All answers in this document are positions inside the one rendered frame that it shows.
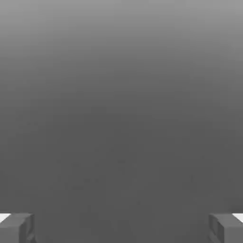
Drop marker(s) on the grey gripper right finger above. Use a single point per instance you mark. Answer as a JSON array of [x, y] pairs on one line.
[[227, 227]]

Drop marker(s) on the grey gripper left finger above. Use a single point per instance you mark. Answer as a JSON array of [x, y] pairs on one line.
[[15, 227]]

